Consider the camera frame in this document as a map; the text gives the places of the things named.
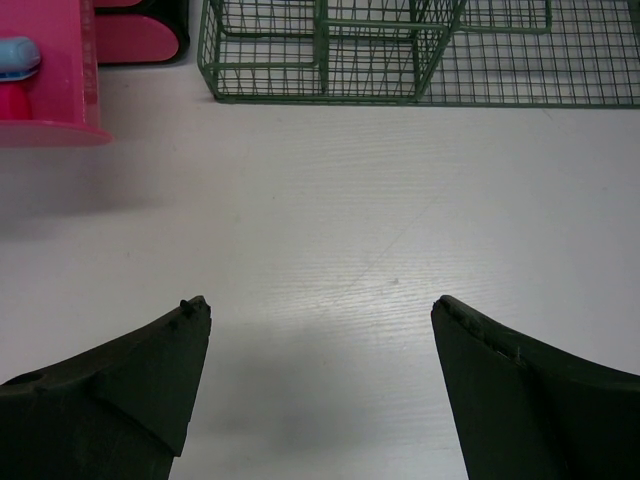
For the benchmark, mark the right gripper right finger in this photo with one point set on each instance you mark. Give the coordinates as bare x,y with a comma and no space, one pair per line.
526,410

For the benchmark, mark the green wire mesh organizer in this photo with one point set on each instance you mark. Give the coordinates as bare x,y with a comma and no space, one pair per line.
558,54

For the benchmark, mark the pink bottom drawer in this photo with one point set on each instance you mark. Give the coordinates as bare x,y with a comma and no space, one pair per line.
133,39

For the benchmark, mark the blue highlighter marker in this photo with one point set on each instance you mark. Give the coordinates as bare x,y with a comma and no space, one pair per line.
20,58

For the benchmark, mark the pink top drawer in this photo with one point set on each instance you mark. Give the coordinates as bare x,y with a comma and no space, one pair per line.
64,93

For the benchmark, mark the black drawer cabinet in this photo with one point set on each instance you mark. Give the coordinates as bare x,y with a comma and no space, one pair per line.
173,13

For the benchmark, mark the pink highlighter marker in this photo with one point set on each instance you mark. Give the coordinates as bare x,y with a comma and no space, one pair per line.
14,103

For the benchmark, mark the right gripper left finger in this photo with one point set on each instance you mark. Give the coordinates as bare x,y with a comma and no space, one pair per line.
120,410

